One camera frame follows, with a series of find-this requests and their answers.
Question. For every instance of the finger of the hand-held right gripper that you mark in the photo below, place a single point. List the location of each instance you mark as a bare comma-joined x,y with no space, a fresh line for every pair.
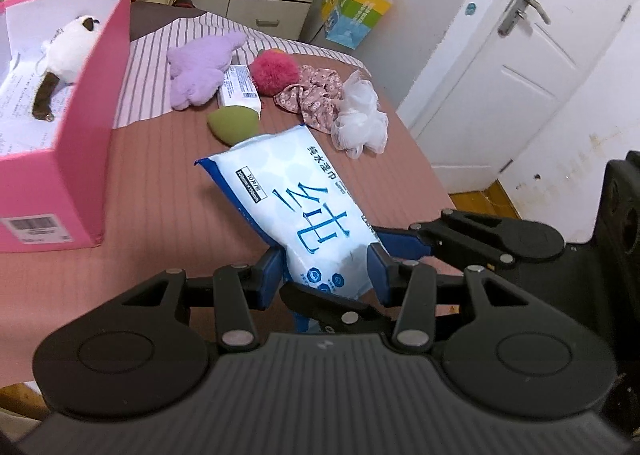
395,242
320,302

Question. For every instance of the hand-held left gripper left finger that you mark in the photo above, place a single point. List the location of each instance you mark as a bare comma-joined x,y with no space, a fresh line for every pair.
272,277

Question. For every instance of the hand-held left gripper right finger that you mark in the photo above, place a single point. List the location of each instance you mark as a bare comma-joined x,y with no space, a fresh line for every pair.
379,280

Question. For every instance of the blue wet wipes pack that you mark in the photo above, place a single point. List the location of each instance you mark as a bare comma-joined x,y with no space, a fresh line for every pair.
300,195

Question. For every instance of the floral fabric scrunchie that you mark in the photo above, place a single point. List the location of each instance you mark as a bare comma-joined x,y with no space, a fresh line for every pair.
312,97

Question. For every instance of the pink cardboard box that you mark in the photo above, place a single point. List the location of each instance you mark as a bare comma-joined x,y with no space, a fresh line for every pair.
85,135

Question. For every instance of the white mesh bath pouf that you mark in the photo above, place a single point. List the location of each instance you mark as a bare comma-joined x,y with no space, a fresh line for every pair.
360,115

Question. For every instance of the striped bed cover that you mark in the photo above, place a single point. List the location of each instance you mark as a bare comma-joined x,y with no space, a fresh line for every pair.
165,195

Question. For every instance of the green makeup sponge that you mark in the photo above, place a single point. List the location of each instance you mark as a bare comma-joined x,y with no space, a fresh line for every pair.
232,124

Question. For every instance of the white door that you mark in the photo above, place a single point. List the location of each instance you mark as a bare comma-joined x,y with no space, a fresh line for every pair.
525,85

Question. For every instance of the pink fluffy pompom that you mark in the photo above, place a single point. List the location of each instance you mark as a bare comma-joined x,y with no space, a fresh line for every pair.
274,75

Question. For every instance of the purple plush toy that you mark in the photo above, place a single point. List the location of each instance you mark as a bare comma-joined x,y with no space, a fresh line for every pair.
197,70

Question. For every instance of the colourful hanging bag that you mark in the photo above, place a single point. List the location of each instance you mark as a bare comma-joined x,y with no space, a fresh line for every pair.
352,10

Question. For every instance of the blue round sticker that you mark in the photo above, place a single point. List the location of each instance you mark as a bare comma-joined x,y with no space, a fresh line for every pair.
470,9

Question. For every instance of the white brown plush cat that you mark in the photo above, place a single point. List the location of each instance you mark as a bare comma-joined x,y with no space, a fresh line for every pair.
65,47

